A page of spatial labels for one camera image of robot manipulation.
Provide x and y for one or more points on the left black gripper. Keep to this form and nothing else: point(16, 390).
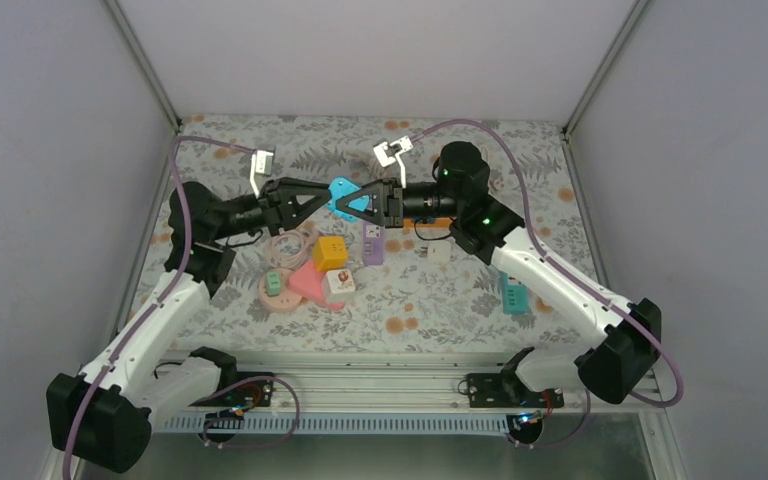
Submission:
point(279, 206)

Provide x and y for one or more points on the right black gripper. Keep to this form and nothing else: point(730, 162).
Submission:
point(393, 218)

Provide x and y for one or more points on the purple power strip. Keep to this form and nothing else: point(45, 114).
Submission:
point(373, 251)

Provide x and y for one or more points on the yellow cube socket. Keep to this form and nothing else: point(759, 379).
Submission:
point(329, 253)

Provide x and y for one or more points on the white square plug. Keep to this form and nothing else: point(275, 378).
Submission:
point(439, 252)

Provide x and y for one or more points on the pink triangular power strip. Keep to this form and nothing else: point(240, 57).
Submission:
point(306, 281)

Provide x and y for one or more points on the white plug adapter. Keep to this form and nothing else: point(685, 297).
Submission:
point(338, 282)

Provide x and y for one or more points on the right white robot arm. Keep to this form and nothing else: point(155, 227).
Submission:
point(617, 334)

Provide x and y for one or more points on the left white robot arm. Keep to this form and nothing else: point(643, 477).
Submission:
point(106, 414)

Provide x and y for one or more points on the small green plug adapter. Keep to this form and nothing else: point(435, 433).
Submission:
point(273, 283)

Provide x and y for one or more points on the orange power strip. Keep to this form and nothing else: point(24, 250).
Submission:
point(434, 223)

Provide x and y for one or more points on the teal power strip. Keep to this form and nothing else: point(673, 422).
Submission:
point(514, 295)

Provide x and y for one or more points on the aluminium rail frame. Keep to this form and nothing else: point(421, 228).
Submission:
point(348, 382)

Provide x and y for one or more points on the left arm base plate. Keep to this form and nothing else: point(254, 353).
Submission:
point(250, 391)

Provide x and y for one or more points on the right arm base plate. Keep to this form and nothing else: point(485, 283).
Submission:
point(490, 390)

